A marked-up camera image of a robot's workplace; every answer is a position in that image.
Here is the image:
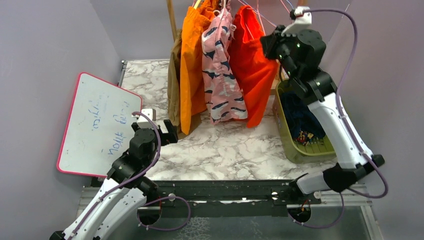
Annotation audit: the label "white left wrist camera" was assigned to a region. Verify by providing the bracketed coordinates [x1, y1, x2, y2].
[131, 108, 157, 129]

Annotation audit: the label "pink wire hanger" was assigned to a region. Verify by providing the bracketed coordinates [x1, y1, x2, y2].
[236, 5, 265, 43]
[280, 0, 291, 13]

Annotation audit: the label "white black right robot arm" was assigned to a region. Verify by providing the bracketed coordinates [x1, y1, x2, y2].
[260, 25, 388, 204]

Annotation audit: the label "pink shark print shorts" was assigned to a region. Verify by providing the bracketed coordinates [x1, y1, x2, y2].
[201, 8, 248, 125]

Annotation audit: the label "red orange shorts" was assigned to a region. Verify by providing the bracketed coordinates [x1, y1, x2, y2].
[228, 14, 279, 128]

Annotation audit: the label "light blue wire hanger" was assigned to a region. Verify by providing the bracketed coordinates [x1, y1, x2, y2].
[237, 0, 295, 27]

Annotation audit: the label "navy blue shorts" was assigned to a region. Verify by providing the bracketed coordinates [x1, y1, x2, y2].
[279, 91, 326, 141]

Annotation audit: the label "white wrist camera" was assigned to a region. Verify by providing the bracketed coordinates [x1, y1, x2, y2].
[280, 6, 312, 36]
[131, 108, 157, 129]

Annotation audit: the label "tan brown shorts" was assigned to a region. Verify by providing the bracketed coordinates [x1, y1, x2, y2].
[167, 29, 182, 126]

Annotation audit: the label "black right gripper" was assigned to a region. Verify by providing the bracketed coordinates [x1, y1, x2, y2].
[260, 24, 301, 81]

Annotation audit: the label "colourful comic print shorts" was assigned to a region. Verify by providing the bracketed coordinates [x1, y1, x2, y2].
[295, 130, 315, 146]

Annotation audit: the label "olive green plastic basket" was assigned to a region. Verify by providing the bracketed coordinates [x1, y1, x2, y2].
[272, 81, 336, 164]

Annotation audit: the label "pink framed whiteboard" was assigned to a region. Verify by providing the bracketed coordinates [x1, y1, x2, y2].
[56, 72, 143, 177]

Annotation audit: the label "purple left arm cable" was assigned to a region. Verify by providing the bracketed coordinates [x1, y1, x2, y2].
[66, 110, 192, 240]

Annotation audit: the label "wooden clothes rack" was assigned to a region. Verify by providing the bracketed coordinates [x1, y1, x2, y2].
[165, 0, 309, 96]

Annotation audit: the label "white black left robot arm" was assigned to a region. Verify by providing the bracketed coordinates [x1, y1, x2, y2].
[50, 116, 178, 240]

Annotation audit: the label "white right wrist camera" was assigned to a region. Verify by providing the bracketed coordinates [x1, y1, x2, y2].
[280, 6, 312, 36]

